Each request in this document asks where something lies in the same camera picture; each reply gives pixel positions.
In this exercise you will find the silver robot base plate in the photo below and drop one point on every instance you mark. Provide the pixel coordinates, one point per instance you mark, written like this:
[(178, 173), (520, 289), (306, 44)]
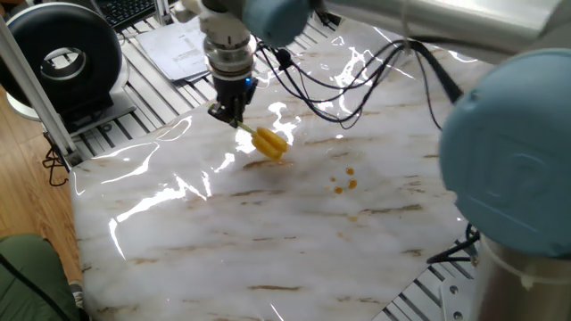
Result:
[(455, 303)]

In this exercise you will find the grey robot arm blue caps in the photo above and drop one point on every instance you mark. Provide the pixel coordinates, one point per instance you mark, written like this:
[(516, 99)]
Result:
[(504, 156)]

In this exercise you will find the printed paper sheets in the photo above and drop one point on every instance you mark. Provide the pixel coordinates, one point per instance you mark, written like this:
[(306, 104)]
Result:
[(174, 49)]

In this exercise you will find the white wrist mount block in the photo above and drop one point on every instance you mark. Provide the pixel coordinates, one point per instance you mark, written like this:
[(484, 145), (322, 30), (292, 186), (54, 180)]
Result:
[(223, 27)]

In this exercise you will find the slim aluminium post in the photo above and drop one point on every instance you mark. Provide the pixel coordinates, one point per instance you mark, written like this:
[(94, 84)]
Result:
[(163, 11)]

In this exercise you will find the orange sauce stain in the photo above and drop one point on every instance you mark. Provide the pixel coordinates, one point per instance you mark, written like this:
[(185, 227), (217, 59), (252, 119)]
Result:
[(352, 183)]

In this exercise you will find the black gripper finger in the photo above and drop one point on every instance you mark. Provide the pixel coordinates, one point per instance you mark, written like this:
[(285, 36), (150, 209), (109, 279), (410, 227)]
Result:
[(225, 115), (242, 109)]

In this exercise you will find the black keyboard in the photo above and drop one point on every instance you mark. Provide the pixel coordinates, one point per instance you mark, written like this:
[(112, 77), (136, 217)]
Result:
[(125, 11)]

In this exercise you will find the grey shoe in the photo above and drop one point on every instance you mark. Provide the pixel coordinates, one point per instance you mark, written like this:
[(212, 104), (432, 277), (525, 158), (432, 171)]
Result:
[(76, 294)]

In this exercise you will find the green trouser leg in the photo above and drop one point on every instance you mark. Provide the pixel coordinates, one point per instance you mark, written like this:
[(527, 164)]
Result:
[(27, 276)]

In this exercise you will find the aluminium frame post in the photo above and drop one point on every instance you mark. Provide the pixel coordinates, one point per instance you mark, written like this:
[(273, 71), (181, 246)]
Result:
[(35, 93)]

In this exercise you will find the marble pattern table sheet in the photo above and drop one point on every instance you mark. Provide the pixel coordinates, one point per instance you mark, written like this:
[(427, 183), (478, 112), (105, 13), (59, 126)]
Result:
[(267, 249)]

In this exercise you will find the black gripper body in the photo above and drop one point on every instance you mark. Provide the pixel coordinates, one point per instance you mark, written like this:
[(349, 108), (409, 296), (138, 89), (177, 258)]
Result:
[(234, 91)]

